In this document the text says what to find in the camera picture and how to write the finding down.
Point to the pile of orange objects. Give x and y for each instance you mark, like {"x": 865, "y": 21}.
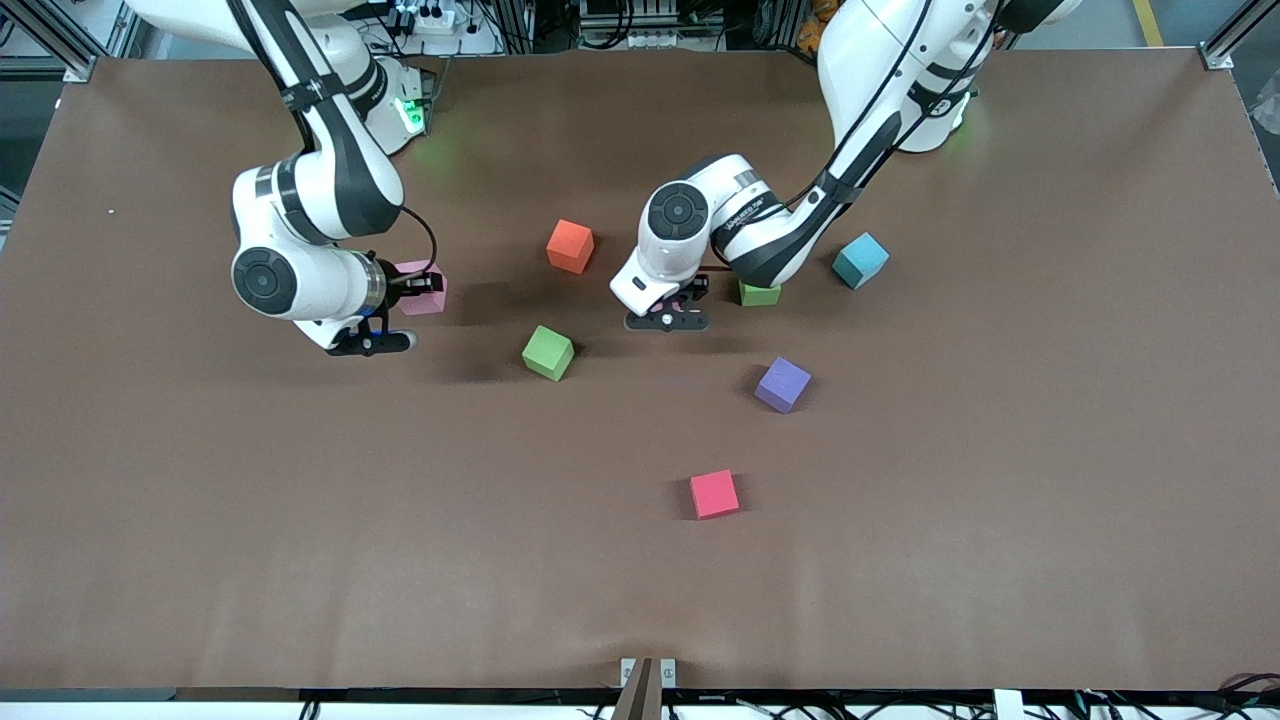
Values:
{"x": 812, "y": 30}

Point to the red foam cube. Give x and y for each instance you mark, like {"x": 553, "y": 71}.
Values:
{"x": 714, "y": 494}

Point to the brown wooden stick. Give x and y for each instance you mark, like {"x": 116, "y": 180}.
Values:
{"x": 640, "y": 700}

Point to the brown table cover sheet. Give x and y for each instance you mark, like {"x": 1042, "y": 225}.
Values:
{"x": 300, "y": 500}

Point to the white equipment rack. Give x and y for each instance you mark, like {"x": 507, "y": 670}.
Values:
{"x": 635, "y": 35}

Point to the aluminium frame profile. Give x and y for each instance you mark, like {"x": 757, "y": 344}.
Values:
{"x": 50, "y": 40}
{"x": 1235, "y": 30}

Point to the purple foam cube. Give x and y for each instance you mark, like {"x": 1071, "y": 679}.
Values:
{"x": 782, "y": 385}

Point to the metal mounting bracket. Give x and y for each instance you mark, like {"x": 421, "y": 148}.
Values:
{"x": 668, "y": 672}

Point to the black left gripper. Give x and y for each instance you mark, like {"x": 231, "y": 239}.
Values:
{"x": 694, "y": 289}

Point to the green foam cube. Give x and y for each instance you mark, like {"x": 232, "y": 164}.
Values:
{"x": 760, "y": 295}
{"x": 548, "y": 353}

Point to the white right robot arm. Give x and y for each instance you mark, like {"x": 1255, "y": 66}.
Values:
{"x": 340, "y": 180}

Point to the orange foam cube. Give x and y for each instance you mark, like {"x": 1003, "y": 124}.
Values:
{"x": 570, "y": 248}

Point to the small white bracket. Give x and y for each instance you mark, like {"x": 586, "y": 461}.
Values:
{"x": 1008, "y": 705}

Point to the teal foam cube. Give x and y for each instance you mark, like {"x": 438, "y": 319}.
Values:
{"x": 860, "y": 260}

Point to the pink foam cube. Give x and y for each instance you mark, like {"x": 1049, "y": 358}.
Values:
{"x": 425, "y": 306}
{"x": 688, "y": 298}

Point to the pale plastic bag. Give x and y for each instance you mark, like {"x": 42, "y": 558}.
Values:
{"x": 1268, "y": 100}

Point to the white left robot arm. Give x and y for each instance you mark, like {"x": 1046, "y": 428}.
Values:
{"x": 860, "y": 60}

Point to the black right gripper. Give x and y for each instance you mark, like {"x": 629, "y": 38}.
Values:
{"x": 400, "y": 284}

